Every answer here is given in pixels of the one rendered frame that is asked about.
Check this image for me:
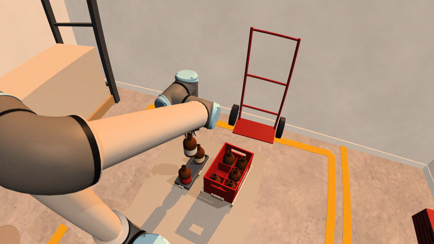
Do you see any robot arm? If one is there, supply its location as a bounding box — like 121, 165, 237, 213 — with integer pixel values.
0, 70, 220, 244

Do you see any brown bottle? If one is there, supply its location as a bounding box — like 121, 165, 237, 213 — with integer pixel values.
228, 167, 241, 183
193, 144, 205, 164
178, 165, 192, 185
224, 180, 236, 189
183, 133, 197, 158
235, 156, 248, 171
209, 173, 221, 188
222, 150, 235, 166

